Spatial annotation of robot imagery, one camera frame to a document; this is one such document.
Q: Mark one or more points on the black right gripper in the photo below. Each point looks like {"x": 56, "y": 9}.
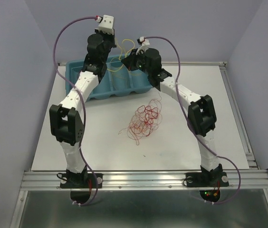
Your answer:
{"x": 129, "y": 61}

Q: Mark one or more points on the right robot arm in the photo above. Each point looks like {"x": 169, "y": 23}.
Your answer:
{"x": 199, "y": 110}

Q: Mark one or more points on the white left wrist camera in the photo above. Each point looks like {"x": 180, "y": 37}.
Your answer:
{"x": 106, "y": 24}

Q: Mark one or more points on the aluminium front mounting rail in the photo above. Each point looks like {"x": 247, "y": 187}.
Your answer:
{"x": 139, "y": 180}

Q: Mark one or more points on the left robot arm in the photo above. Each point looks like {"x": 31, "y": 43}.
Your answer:
{"x": 68, "y": 118}

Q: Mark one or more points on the teal four-compartment tray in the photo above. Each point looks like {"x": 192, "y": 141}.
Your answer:
{"x": 116, "y": 82}

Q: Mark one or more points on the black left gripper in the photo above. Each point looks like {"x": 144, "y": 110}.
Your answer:
{"x": 109, "y": 35}

